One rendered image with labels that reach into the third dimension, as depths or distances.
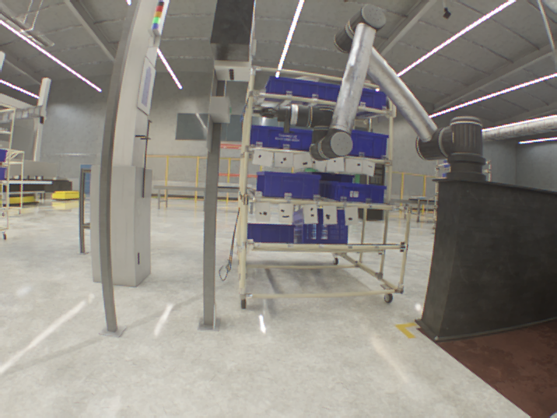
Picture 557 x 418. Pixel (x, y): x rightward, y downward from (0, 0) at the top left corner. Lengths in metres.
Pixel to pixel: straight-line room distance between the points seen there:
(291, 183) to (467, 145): 1.10
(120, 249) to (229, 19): 1.71
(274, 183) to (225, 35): 0.99
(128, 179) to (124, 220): 0.30
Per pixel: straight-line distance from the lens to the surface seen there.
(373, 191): 2.04
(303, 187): 1.86
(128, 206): 2.18
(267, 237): 2.68
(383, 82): 1.76
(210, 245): 1.53
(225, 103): 1.34
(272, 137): 2.01
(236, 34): 1.23
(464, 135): 1.72
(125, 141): 2.30
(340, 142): 1.23
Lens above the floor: 0.77
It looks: 4 degrees down
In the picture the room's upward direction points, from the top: 3 degrees clockwise
